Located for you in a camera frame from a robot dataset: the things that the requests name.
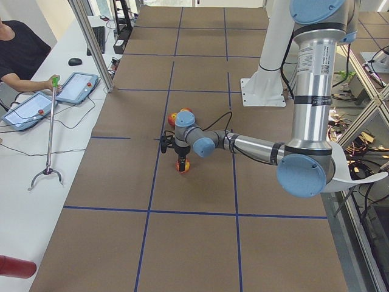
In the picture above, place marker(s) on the blue teach pendant far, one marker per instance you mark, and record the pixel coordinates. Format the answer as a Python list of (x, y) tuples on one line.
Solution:
[(77, 88)]

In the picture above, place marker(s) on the silver reacher grabber tool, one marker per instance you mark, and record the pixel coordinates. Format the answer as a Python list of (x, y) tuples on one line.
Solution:
[(48, 170)]

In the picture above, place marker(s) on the aluminium frame post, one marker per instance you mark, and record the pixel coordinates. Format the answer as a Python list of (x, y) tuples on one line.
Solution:
[(83, 21)]

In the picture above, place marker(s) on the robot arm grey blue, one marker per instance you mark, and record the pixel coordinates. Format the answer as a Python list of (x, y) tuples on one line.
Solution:
[(308, 164)]

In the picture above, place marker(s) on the black computer mouse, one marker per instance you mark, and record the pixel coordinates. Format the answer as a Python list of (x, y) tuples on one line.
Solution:
[(75, 62)]

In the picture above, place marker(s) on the black keyboard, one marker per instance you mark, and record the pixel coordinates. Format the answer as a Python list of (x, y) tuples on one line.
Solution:
[(100, 36)]

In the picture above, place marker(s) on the red yellow carried apple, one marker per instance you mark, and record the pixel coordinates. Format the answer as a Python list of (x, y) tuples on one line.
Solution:
[(183, 169)]

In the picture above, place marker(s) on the red cylinder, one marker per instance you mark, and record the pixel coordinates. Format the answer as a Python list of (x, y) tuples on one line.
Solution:
[(13, 267)]

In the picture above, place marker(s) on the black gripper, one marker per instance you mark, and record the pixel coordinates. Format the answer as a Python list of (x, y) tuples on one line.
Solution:
[(182, 150)]

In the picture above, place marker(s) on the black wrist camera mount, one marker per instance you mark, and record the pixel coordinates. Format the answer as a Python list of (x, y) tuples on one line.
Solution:
[(167, 141)]

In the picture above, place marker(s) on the blue teach pendant near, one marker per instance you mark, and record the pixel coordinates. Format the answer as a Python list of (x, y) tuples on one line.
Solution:
[(28, 113)]

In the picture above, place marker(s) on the red yellow apple left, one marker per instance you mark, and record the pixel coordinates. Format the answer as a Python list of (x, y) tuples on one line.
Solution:
[(172, 119)]

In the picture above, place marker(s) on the person in black shirt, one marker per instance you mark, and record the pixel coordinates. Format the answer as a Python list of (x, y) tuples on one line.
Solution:
[(22, 54)]

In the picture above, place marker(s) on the blue teach pendant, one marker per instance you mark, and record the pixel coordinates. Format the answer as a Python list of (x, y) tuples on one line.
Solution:
[(77, 88), (28, 113)]

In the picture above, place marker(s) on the red yellow apple rear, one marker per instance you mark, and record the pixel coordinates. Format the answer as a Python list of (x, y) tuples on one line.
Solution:
[(185, 110)]

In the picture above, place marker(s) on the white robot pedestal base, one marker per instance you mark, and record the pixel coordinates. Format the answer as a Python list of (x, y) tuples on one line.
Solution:
[(265, 87)]

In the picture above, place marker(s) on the person's hand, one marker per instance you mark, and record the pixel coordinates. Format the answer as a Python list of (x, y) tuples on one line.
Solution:
[(54, 83)]

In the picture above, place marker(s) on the white curved plastic sheet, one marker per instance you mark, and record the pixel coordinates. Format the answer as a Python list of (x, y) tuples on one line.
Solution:
[(341, 179)]

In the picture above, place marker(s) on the blue tape grid lines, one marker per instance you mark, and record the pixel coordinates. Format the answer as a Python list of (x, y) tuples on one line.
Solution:
[(226, 225)]

